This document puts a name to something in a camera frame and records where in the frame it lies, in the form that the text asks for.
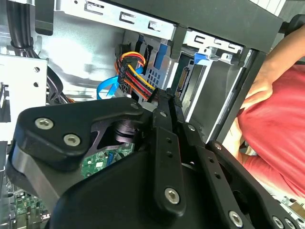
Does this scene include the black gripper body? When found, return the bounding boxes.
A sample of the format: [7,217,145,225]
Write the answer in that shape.
[47,118,227,229]

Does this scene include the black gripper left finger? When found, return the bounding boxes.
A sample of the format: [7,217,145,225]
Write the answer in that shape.
[5,88,187,212]

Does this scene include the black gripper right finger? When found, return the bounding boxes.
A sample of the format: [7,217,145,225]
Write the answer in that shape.
[166,88,305,229]

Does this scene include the hard disk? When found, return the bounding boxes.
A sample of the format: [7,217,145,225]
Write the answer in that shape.
[173,52,241,121]

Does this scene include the orange red yellow power wire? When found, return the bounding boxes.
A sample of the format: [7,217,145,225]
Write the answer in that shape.
[114,51,159,102]

